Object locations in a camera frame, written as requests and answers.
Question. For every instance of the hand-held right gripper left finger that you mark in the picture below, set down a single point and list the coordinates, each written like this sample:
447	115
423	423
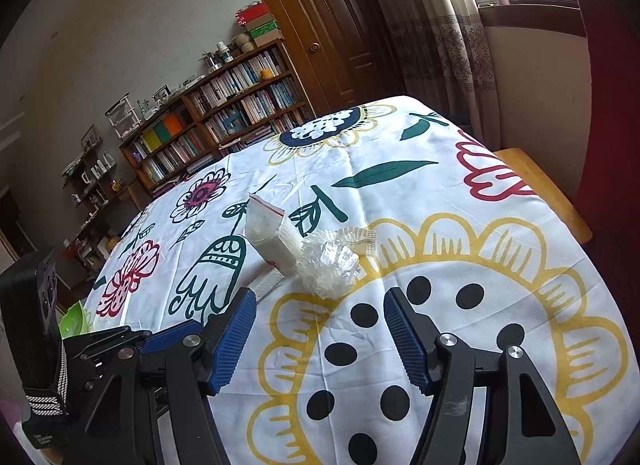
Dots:
232	340

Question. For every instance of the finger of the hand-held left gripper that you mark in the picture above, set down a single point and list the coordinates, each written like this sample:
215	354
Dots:
85	370
167	337

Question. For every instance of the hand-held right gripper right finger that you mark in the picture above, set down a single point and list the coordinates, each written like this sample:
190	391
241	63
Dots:
405	340

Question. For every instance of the green plastic container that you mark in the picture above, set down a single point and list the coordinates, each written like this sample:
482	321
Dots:
75	319

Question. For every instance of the long white wrapper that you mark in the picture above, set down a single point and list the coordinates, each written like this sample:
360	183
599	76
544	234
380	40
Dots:
267	285

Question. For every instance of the white zip-lock bag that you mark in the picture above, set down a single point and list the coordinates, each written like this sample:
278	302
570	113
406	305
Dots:
280	250

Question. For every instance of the large crumpled clear wrap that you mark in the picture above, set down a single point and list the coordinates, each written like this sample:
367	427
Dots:
327	265

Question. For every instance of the clear pleated plastic cup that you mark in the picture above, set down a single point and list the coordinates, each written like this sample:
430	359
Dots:
357	240

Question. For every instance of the zip bag with white contents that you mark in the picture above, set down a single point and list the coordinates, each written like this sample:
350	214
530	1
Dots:
265	222

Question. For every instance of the dark shelf rack with bottles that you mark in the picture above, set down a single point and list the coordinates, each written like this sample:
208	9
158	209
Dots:
95	195

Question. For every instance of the low wooden bookshelf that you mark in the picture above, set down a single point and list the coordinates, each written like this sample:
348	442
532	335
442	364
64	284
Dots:
167	145

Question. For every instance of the white plastic drawer organizer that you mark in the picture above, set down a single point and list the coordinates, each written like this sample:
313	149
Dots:
122	115

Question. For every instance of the tall wooden bookshelf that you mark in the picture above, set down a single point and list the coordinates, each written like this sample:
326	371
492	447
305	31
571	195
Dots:
245	95

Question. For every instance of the orange jar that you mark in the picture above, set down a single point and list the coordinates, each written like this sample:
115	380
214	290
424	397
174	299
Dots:
267	74

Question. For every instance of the patterned beige curtain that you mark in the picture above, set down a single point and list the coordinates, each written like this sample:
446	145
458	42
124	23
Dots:
440	45

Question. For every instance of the ball of twine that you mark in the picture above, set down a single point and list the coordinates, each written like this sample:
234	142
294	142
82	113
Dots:
243	42

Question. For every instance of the brown cardboard box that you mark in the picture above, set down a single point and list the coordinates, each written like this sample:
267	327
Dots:
268	38

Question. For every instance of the green box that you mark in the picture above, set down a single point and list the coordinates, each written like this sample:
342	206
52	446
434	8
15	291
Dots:
264	29

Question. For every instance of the dark red cloth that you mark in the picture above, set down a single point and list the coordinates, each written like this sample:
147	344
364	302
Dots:
612	95

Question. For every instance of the brown wooden door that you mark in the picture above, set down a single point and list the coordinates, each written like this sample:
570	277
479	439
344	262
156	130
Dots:
320	30

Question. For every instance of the red box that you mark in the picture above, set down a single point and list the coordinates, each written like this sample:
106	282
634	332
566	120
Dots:
251	15

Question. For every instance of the small photo frame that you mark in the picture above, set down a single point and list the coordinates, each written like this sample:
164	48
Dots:
161	92

